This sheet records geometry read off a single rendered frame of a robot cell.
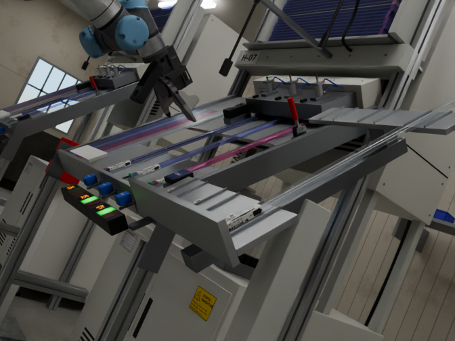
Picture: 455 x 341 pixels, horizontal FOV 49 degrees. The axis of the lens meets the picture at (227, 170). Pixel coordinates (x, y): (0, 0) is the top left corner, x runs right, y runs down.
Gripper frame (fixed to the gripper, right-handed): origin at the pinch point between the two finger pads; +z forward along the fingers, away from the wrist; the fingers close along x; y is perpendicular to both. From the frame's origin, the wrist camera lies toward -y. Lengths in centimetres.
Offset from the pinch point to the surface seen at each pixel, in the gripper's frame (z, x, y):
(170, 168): 3.7, -14.1, -13.9
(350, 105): 13.4, -28.0, 35.5
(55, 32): 33, 902, 225
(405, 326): 346, 141, 170
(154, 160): 3.9, -2.9, -13.0
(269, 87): 6.7, -1.0, 31.2
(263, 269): 9, -60, -24
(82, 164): -1.6, 11.1, -27.2
